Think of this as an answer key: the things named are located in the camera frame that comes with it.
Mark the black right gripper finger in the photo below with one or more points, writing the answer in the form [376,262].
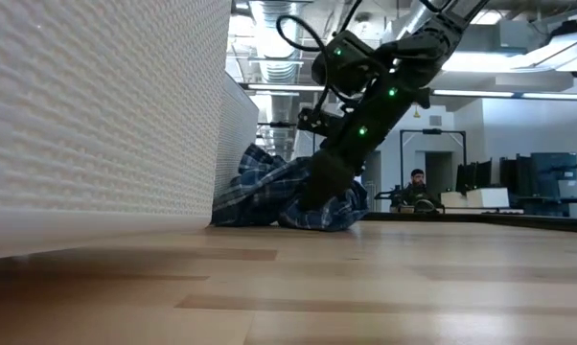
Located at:
[329,182]

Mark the blue plaid shirt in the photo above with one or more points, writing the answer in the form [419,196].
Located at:
[264,196]

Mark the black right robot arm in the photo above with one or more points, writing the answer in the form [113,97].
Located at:
[413,52]

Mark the person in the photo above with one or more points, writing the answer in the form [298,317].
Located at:
[417,191]

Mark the white plastic laundry bin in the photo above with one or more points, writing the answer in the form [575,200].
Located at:
[77,120]
[236,144]

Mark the black computer monitor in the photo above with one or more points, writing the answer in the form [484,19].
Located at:
[482,175]
[552,172]
[521,175]

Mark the ceiling light strip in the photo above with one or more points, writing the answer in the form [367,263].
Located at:
[485,93]

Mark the white foam box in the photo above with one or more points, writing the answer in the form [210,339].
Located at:
[490,197]

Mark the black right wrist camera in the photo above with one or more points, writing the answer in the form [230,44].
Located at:
[319,122]

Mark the black rectangular stand frame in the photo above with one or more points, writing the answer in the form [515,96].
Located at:
[432,131]

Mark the ribbed round duct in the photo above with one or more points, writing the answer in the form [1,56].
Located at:
[279,72]

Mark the silver ceiling duct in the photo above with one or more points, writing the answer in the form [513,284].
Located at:
[410,19]

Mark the black aluminium table frame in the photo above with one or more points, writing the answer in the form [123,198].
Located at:
[509,221]

